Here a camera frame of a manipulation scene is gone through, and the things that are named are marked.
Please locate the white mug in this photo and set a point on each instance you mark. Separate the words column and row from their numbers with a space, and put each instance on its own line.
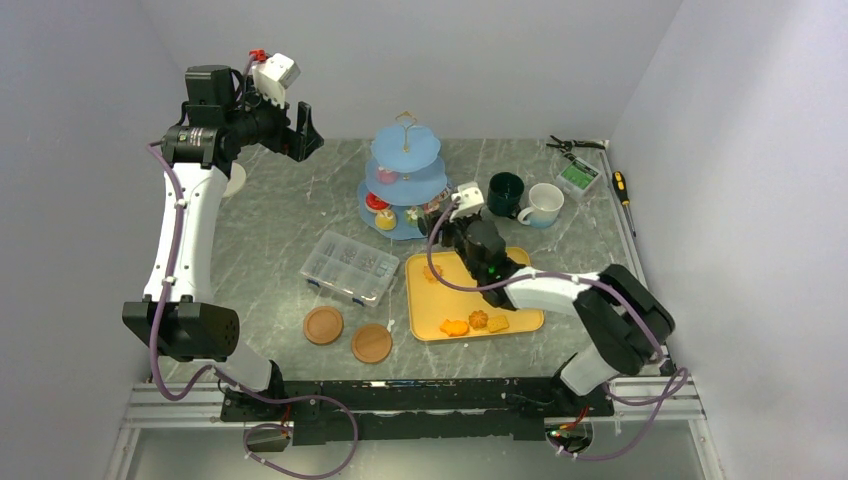
column 544, row 202

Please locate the clear plastic screw box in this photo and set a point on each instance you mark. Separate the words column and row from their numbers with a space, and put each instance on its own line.
column 350, row 268

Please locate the black pliers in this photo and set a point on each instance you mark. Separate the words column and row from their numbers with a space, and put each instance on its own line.
column 567, row 146

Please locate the blue three-tier cake stand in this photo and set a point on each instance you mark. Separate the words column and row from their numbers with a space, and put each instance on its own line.
column 413, row 151

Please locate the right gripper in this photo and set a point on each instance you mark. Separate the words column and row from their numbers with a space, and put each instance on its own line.
column 448, row 225

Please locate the green cupcake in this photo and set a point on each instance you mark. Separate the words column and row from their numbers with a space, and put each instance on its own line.
column 412, row 216

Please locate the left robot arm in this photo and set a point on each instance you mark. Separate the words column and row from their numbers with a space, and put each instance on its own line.
column 176, row 316

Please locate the purple cupcake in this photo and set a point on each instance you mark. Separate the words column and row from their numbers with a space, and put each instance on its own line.
column 385, row 176

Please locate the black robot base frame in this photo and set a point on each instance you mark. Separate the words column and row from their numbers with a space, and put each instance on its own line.
column 413, row 427

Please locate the red donut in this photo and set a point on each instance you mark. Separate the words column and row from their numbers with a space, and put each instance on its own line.
column 374, row 204

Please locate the yellow cupcake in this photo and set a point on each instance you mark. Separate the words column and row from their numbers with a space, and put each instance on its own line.
column 385, row 220

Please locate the yellow black screwdriver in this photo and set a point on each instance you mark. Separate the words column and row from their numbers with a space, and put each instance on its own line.
column 620, row 188

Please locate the brown round coaster left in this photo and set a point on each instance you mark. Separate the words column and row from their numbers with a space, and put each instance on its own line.
column 323, row 325

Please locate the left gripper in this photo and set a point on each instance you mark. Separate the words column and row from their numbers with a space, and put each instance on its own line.
column 298, row 144

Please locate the aluminium rail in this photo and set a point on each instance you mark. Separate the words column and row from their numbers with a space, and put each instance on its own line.
column 166, row 404

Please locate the white tape roll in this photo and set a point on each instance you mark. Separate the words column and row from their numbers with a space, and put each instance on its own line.
column 237, row 180

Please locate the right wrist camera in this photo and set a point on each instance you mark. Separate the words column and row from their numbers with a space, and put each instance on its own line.
column 467, row 200

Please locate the yellow serving tray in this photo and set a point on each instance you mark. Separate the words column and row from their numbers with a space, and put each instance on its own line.
column 430, row 304

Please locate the dark green mug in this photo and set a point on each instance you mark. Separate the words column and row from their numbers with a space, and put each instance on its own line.
column 505, row 191

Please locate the green label plastic box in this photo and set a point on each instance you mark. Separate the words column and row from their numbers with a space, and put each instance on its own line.
column 577, row 178

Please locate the flower shaped orange cookie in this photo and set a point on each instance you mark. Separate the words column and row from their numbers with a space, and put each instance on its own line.
column 432, row 273

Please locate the brown round coaster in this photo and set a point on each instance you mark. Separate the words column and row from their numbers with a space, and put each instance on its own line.
column 371, row 343
column 323, row 325

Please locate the square yellow cracker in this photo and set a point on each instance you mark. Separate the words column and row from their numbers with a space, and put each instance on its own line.
column 497, row 324

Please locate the brown round coaster right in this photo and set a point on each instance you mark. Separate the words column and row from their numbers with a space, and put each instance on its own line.
column 371, row 343

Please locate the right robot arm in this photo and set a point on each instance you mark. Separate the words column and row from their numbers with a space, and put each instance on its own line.
column 627, row 325

